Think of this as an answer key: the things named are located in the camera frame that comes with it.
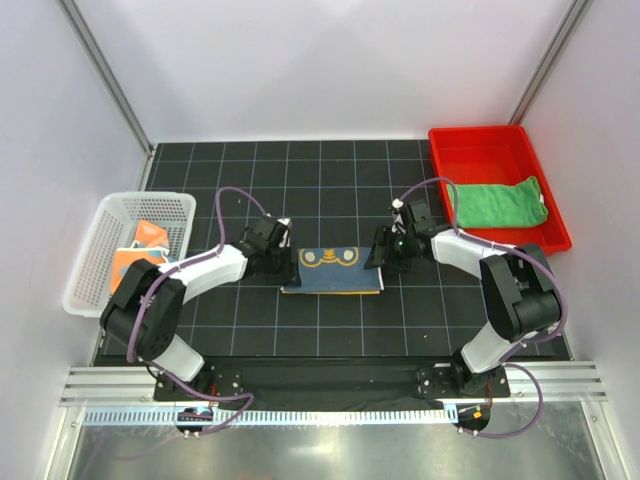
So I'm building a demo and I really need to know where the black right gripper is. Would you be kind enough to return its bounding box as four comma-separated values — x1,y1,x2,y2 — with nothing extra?
364,225,415,274

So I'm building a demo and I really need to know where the yellow patterned towel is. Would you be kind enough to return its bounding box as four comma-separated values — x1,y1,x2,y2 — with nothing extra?
281,247,384,295

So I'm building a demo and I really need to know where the green microfiber towel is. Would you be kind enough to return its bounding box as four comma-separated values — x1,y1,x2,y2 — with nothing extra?
446,176,549,229

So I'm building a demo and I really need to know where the orange towel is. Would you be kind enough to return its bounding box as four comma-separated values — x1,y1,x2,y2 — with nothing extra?
110,220,170,293

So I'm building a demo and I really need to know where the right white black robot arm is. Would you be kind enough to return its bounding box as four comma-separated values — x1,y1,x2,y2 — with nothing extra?
364,199,566,397

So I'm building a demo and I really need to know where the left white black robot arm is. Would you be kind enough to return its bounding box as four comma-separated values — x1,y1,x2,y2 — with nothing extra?
100,216,301,400

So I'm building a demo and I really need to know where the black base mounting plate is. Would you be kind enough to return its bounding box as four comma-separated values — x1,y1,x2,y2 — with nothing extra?
153,355,511,412

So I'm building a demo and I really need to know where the red plastic bin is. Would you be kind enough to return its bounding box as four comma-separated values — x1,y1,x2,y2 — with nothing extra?
428,125,572,256

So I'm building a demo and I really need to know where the white perforated plastic basket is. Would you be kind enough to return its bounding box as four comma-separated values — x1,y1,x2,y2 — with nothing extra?
62,191,197,318

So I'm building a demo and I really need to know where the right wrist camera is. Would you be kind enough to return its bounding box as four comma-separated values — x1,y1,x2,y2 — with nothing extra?
391,198,406,235

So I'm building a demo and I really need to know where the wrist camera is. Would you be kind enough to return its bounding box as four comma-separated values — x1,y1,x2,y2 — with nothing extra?
276,218,293,248
391,198,406,235

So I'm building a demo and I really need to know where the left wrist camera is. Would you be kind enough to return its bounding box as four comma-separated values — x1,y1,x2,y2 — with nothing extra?
276,218,293,248

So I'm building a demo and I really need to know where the aluminium frame rail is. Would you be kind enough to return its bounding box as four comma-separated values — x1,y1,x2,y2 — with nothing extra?
59,362,607,429

